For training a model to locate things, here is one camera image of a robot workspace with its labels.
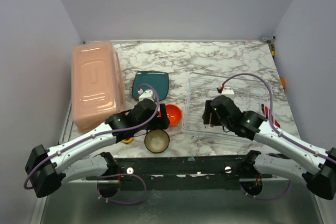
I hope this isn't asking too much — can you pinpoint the orange bowl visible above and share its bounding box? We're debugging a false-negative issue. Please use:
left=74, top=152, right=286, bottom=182
left=165, top=104, right=183, bottom=126

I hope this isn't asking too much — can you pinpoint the beige bowl dark rim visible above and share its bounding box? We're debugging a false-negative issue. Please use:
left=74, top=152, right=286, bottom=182
left=144, top=130, right=170, bottom=154

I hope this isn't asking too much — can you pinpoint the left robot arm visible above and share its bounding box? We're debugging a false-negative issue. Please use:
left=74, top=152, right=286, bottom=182
left=24, top=99, right=170, bottom=198

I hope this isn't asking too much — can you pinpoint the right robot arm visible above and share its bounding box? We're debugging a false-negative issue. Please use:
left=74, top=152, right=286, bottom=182
left=202, top=95, right=335, bottom=200

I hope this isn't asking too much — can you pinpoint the clear dish rack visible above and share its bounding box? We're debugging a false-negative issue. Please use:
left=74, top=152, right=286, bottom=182
left=182, top=72, right=271, bottom=141

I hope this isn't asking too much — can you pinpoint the yellow tape measure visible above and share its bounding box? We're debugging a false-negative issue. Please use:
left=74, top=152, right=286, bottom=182
left=122, top=137, right=134, bottom=144

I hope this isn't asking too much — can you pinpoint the teal square plate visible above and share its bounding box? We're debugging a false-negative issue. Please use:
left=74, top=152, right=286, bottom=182
left=132, top=70, right=170, bottom=101

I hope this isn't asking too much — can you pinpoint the red black utensil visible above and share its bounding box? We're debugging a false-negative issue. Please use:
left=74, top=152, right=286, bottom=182
left=261, top=103, right=281, bottom=128

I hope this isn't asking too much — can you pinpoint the pink plastic storage box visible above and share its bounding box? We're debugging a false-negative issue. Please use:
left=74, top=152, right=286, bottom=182
left=71, top=41, right=126, bottom=133

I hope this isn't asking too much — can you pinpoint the yellow black tool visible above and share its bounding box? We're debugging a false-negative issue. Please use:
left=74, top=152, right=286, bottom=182
left=270, top=42, right=275, bottom=57

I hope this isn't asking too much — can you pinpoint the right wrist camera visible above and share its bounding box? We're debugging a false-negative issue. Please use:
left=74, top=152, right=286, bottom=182
left=217, top=86, right=235, bottom=97

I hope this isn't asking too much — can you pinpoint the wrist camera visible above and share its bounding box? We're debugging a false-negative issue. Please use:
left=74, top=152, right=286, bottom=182
left=138, top=89, right=155, bottom=102
left=217, top=86, right=235, bottom=97

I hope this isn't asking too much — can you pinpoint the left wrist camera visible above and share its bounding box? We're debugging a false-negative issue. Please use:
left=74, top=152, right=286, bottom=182
left=138, top=89, right=155, bottom=102

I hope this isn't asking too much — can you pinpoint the black mounting rail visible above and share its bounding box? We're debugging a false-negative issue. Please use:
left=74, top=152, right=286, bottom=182
left=97, top=154, right=274, bottom=190

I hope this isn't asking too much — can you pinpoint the orange clip on wall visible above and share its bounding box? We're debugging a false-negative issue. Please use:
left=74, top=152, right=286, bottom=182
left=280, top=77, right=286, bottom=90

